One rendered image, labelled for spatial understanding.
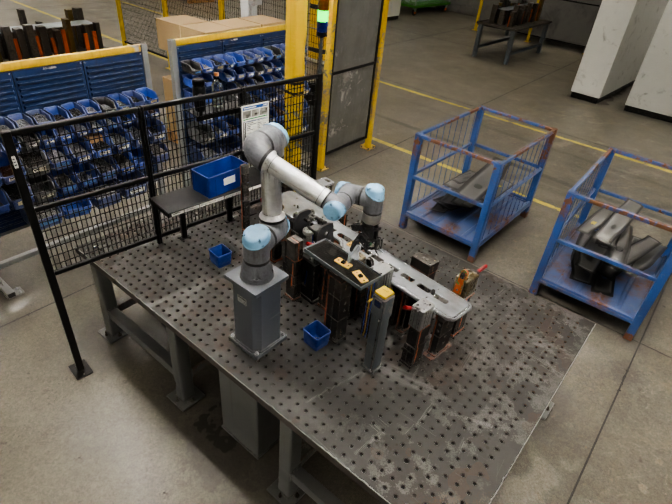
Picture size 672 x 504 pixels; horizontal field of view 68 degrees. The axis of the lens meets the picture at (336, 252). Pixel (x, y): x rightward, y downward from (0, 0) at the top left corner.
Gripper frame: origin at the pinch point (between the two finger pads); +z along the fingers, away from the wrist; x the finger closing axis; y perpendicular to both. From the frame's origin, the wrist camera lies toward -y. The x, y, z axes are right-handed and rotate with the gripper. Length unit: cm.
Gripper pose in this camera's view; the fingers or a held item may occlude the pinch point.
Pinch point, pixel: (362, 258)
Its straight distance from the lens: 210.7
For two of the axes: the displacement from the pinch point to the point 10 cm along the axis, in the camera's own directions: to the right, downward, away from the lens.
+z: -0.8, 8.1, 5.7
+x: 8.8, -2.1, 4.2
